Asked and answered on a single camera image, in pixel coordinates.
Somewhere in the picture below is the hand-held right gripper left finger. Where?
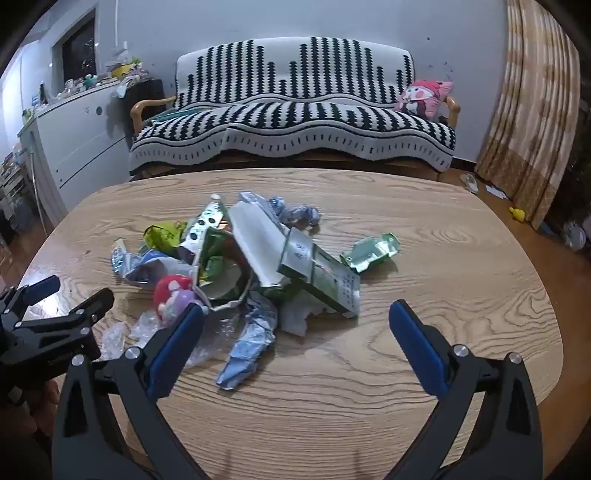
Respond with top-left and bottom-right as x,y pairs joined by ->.
52,304 -> 206,480

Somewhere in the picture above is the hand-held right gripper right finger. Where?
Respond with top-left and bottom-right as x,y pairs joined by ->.
388,299 -> 543,480

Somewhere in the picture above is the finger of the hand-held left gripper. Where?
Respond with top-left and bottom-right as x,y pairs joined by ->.
14,288 -> 115,370
0,275 -> 62,324

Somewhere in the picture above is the yellow-green snack bag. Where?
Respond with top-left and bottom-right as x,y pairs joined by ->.
142,220 -> 195,252

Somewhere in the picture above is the white and green packet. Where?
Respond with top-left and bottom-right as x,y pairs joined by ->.
276,226 -> 362,320

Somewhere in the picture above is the person's left hand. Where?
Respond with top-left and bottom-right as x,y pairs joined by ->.
9,376 -> 62,439

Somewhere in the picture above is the clear plastic wrap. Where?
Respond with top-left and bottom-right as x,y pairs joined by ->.
99,309 -> 222,370

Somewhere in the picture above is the red and pink toy figure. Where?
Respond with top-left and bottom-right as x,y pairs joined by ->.
152,274 -> 208,324

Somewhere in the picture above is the blue and white packet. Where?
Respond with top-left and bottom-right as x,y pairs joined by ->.
111,237 -> 199,289

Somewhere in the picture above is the long blue-white wrapper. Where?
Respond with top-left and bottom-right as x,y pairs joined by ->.
216,295 -> 279,391

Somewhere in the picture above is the green printed bag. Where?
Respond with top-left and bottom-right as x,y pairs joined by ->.
194,228 -> 254,310

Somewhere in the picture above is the cluttered storage rack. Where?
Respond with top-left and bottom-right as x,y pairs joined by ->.
0,143 -> 38,241

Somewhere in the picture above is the green foil wrapper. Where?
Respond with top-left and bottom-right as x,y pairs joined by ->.
339,232 -> 400,274

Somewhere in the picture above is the torn white paper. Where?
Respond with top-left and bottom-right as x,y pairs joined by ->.
279,295 -> 324,337

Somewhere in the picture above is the silver spotted wrapper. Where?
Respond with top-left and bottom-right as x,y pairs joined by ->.
178,194 -> 232,259

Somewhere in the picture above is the white long carton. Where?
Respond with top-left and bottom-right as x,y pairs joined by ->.
228,191 -> 296,288

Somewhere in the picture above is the white cabinet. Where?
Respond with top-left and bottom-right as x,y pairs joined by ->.
18,78 -> 134,190

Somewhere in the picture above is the teal flat item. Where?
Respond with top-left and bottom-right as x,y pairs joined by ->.
148,110 -> 195,124

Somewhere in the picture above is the wooden sofa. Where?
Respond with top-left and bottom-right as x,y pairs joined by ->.
128,36 -> 462,183

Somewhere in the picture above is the clutter of small bottles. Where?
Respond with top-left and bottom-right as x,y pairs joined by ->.
23,55 -> 153,123

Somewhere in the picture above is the dark framed window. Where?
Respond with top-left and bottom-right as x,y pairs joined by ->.
51,7 -> 100,84

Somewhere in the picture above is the pink cushion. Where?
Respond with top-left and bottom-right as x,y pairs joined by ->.
393,79 -> 455,123

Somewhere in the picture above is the beige patterned curtain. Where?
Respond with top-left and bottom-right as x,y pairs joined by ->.
475,0 -> 581,232

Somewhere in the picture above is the black and white striped blanket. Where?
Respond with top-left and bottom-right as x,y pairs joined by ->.
129,36 -> 457,174

